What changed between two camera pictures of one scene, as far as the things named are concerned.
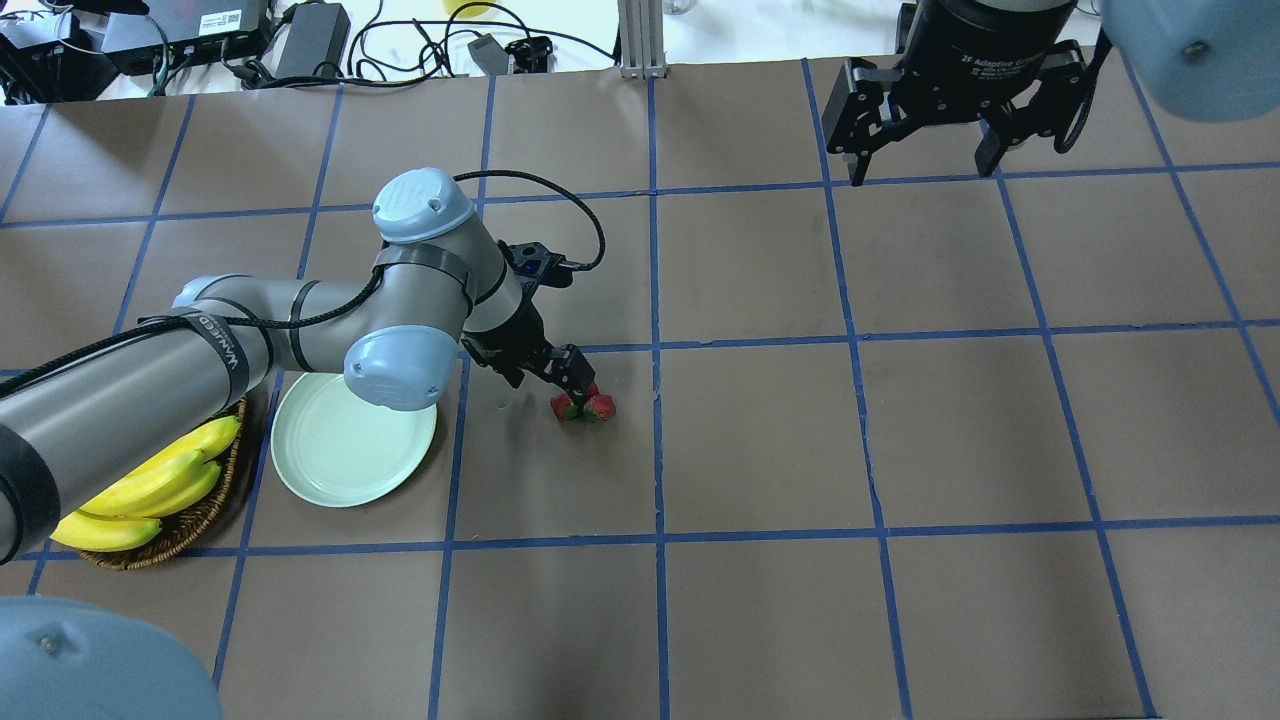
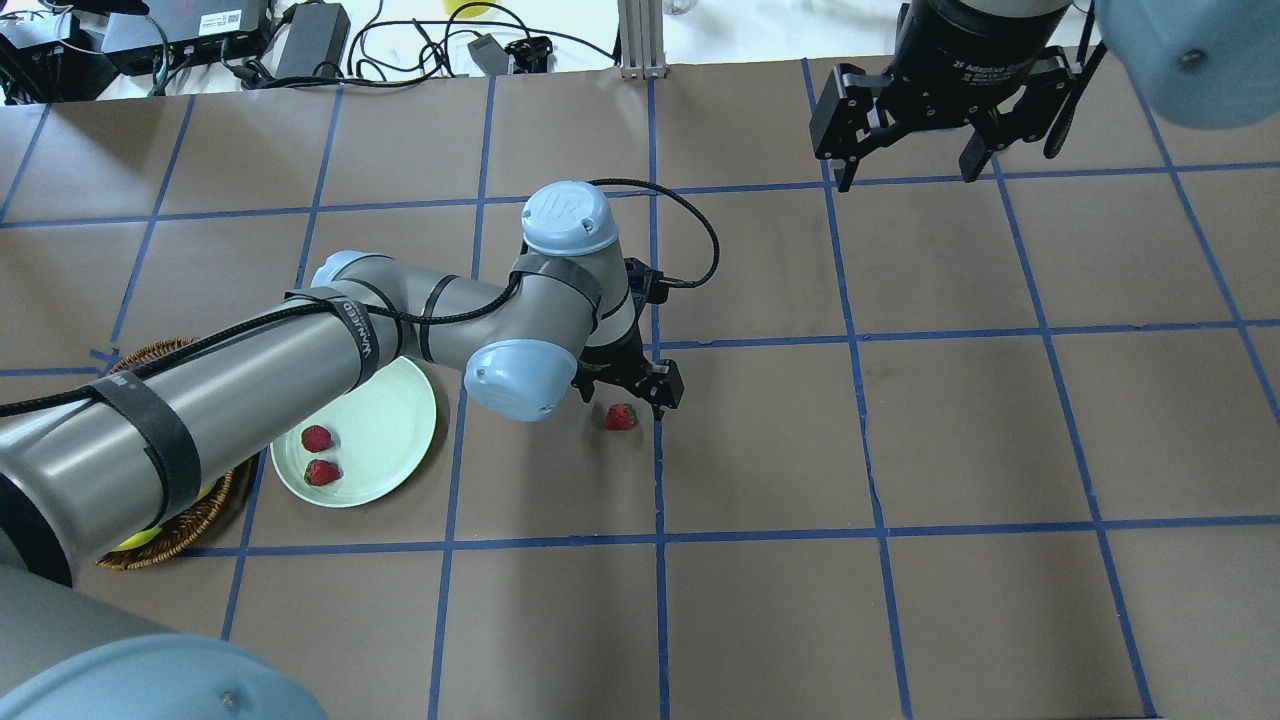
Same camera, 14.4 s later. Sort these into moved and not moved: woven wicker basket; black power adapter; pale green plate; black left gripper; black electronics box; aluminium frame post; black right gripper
Moved: black left gripper
Not moved: black right gripper; woven wicker basket; black power adapter; pale green plate; black electronics box; aluminium frame post
